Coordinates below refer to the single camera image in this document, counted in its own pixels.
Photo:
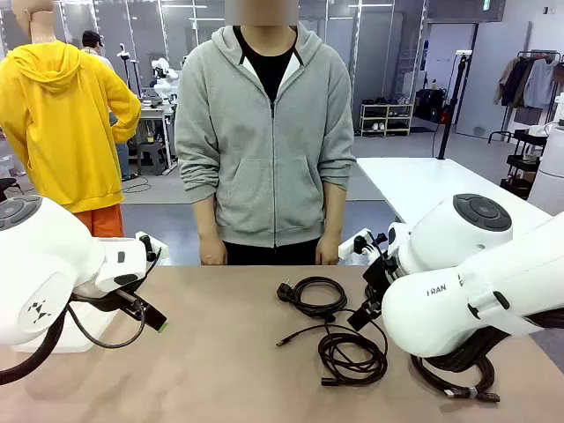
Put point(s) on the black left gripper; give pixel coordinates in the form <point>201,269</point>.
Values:
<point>110,299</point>

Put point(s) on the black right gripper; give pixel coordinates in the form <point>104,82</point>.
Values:
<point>379,277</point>

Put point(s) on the person's left forearm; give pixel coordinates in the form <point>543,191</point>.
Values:
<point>336,211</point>

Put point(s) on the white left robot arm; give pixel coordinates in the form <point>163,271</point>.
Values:
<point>44,264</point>

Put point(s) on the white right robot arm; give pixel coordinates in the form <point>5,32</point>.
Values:
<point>440,317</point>

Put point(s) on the person's right forearm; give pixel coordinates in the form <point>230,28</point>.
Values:
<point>206,218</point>

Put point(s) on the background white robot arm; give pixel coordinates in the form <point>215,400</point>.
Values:
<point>162,75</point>

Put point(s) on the person's left hand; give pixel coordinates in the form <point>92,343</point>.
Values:
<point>328,251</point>

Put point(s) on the person's right hand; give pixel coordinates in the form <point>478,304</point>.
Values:
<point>213,252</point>

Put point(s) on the clear plastic storage box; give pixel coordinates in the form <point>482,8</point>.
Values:
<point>53,346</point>

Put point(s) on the large white table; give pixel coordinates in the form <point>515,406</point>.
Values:
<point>440,185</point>

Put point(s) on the grey step stool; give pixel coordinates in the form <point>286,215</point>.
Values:
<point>152,158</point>

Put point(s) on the person in grey hoodie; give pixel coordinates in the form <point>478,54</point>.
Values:
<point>264,154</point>

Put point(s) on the black chair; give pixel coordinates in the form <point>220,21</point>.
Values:
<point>9,185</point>

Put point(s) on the wooden shoe rack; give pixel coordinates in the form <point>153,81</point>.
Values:
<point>387,119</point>

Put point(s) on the background robot workbench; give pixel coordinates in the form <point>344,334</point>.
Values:
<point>154,114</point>

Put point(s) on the mannequin in yellow hoodie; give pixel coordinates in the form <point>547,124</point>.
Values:
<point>57,123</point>

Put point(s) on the black utility cart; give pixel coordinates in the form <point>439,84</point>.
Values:
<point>524,163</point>

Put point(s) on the black pole white top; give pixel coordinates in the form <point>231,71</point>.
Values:
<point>450,110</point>

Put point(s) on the white cylindrical machine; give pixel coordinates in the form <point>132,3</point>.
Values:
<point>551,176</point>

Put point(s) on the background person black cap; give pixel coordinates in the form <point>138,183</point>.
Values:
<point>92,39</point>

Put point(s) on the black clothes rack with coats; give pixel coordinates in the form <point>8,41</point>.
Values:
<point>529,83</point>

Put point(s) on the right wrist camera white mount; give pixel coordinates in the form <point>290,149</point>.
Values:
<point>360,243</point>

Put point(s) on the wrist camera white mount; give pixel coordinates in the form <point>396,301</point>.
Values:
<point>147,243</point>
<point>360,243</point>

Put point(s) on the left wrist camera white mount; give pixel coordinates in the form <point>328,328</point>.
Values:
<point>147,243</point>

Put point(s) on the background black camera tripod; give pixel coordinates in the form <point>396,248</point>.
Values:
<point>128,66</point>

